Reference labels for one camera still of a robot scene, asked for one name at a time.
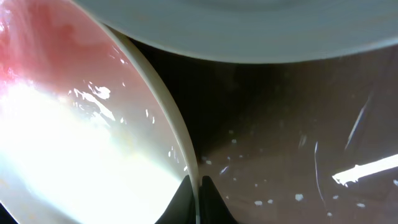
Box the white plate front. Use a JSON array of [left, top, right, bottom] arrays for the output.
[[1, 0, 200, 223]]

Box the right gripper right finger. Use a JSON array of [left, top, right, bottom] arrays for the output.
[[199, 175, 238, 224]]

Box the large brown serving tray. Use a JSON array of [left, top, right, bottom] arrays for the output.
[[137, 43, 397, 223]]

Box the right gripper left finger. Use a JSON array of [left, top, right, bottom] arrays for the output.
[[155, 175, 196, 224]]

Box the pale green plate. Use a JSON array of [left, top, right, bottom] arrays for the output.
[[76, 0, 397, 63]]

